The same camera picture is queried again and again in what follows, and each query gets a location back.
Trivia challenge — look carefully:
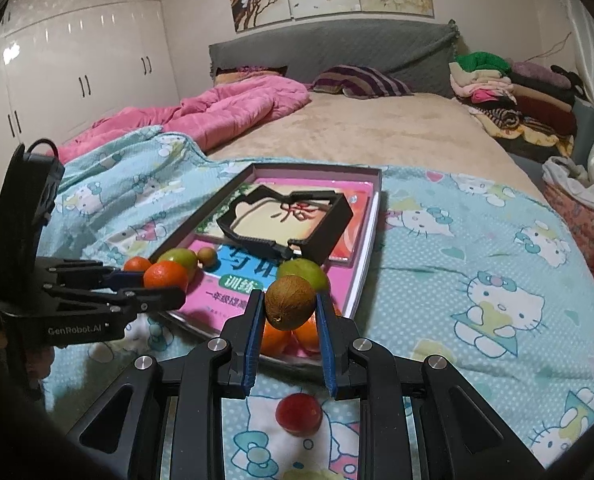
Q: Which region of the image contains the small orange tangerine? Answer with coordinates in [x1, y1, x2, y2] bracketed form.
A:
[260, 322, 291, 358]
[291, 313, 320, 353]

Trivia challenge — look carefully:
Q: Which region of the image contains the striped purple pillow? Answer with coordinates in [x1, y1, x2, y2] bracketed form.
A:
[311, 65, 413, 100]

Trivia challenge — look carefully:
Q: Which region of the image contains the black plastic frame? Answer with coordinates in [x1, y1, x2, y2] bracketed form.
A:
[198, 181, 367, 264]

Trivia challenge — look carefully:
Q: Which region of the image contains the large orange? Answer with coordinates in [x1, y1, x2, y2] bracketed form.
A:
[143, 260, 190, 292]

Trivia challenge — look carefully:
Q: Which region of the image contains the red cherry tomato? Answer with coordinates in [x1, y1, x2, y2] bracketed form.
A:
[275, 393, 323, 437]

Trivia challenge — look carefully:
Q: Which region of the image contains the green fruit in box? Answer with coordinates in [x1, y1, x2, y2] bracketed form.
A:
[276, 258, 331, 292]

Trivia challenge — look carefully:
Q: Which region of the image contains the pile of folded clothes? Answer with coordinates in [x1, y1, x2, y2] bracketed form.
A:
[449, 52, 594, 165]

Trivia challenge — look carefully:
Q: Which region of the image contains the blue hello kitty blanket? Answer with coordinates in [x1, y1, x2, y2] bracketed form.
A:
[40, 126, 594, 479]

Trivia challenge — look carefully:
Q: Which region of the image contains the large green fruit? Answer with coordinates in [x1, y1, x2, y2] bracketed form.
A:
[157, 247, 198, 281]

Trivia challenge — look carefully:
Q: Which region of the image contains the beige bed sheet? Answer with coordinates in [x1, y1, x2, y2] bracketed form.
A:
[208, 93, 544, 202]

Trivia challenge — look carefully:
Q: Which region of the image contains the grey shallow cardboard box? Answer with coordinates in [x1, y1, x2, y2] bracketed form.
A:
[148, 161, 384, 351]

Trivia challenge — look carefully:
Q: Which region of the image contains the pink quilt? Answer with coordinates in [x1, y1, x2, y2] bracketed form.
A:
[58, 75, 310, 164]

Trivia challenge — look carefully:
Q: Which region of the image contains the pink workbook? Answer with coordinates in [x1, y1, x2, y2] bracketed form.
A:
[176, 174, 376, 334]

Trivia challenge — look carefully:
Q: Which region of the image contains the small brown longan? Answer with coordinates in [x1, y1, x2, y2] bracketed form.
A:
[196, 246, 218, 269]

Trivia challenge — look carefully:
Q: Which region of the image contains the grey padded headboard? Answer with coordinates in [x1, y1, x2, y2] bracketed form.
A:
[208, 18, 460, 98]

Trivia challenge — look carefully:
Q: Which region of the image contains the brown green kiwi berry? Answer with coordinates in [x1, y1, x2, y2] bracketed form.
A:
[265, 275, 317, 332]

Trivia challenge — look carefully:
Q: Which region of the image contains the left hand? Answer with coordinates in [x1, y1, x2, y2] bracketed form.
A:
[0, 332, 55, 411]

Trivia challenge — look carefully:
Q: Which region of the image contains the white wardrobe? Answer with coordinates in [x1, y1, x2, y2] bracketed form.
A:
[0, 0, 179, 188]

